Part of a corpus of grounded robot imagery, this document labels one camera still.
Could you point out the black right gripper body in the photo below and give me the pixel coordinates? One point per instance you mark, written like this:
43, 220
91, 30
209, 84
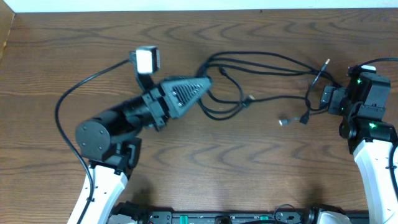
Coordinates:
328, 99

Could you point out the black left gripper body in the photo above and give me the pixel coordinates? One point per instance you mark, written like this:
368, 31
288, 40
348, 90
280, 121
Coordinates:
156, 106

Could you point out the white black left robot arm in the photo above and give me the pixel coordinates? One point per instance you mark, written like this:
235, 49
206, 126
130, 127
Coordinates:
111, 144

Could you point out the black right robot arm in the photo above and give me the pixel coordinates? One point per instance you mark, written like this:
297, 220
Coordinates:
371, 141

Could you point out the brown cardboard panel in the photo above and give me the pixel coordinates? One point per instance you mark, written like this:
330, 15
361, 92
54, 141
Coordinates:
7, 16

